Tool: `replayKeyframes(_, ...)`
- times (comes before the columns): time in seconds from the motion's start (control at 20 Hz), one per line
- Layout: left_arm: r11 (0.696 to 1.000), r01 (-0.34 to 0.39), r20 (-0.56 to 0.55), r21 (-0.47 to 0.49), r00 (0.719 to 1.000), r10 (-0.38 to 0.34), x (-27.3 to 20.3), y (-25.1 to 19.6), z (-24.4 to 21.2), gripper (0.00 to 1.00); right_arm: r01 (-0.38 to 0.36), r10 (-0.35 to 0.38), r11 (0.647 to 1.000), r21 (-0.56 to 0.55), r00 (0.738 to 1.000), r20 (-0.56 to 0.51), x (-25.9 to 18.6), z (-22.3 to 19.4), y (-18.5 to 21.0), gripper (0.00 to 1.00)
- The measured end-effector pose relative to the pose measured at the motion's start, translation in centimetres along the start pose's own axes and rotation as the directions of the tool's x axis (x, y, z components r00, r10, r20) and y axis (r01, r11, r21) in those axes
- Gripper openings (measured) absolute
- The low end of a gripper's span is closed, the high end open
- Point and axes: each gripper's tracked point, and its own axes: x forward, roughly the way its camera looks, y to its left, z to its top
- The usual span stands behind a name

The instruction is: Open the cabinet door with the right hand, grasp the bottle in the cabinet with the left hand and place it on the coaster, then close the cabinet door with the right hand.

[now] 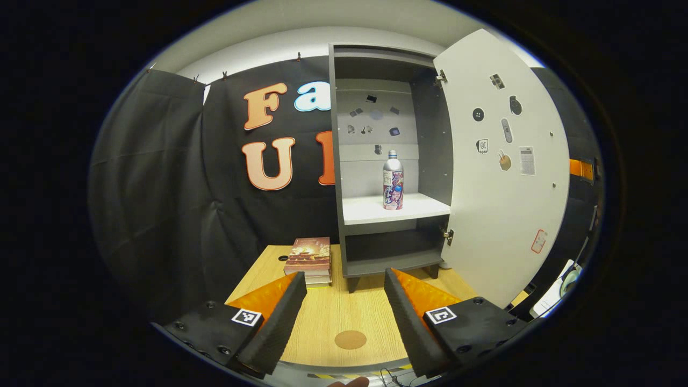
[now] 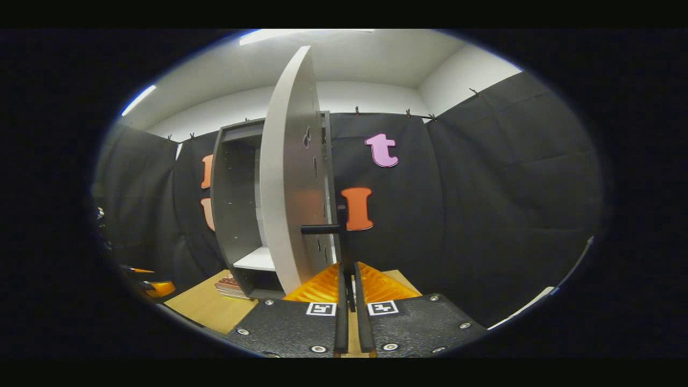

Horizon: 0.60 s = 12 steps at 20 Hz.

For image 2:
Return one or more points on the white cabinet shelf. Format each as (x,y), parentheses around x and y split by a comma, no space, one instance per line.
(258,260)

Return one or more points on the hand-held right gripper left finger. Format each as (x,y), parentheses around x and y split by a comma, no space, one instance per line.
(342,322)

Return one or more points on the black backdrop cloth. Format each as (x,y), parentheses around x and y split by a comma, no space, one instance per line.
(484,204)

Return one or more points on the grey paperback book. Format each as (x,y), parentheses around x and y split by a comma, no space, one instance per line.
(232,292)

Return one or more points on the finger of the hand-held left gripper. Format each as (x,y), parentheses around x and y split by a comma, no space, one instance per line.
(142,270)
(161,290)

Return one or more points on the grey cabinet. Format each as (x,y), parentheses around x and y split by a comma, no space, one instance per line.
(226,215)

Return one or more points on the ceiling light panel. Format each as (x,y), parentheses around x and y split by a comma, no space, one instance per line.
(138,100)

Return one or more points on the brown cover book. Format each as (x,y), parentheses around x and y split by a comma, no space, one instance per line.
(228,280)

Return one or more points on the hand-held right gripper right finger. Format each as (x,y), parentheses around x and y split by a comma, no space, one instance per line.
(363,328)

